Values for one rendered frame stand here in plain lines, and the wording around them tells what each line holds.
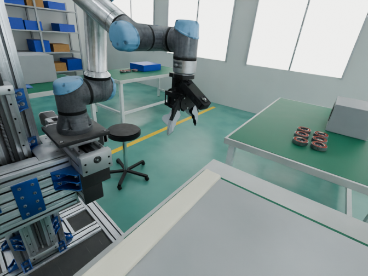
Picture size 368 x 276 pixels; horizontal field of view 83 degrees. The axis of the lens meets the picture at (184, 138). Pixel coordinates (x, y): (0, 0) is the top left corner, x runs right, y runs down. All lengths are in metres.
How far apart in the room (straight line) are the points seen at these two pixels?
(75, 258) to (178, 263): 1.44
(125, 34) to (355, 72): 4.27
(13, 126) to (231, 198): 0.97
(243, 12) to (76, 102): 4.36
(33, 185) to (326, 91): 4.46
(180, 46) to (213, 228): 0.56
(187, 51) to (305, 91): 4.11
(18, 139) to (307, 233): 1.06
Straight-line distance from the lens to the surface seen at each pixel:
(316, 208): 1.28
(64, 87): 0.98
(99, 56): 1.03
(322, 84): 4.64
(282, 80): 4.72
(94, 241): 1.64
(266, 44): 4.78
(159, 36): 0.71
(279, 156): 1.62
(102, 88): 1.05
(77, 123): 1.02
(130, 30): 0.63
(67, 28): 7.09
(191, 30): 0.67
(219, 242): 0.20
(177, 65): 0.68
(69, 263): 1.59
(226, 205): 0.23
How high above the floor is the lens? 1.47
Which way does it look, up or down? 26 degrees down
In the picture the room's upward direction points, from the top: 5 degrees clockwise
